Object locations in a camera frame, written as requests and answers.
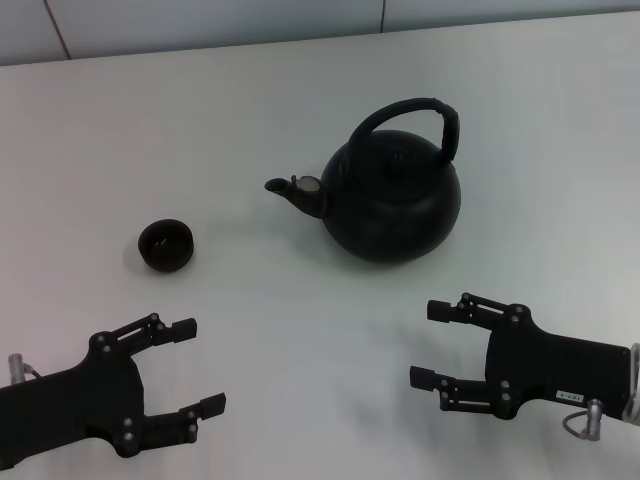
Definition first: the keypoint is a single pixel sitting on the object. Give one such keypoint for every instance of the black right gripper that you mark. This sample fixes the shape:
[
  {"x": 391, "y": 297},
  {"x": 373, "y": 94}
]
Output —
[{"x": 550, "y": 365}]

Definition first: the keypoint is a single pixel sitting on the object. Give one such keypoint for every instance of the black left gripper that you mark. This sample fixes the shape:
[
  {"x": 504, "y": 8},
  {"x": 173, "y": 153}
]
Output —
[{"x": 75, "y": 400}]

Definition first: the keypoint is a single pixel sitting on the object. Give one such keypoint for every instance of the small black teacup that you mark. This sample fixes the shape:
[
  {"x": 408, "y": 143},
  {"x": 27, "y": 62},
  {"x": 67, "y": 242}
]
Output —
[{"x": 166, "y": 246}]

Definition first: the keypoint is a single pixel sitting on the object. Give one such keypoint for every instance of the black round teapot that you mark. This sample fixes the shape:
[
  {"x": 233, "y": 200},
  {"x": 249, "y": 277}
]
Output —
[{"x": 395, "y": 210}]

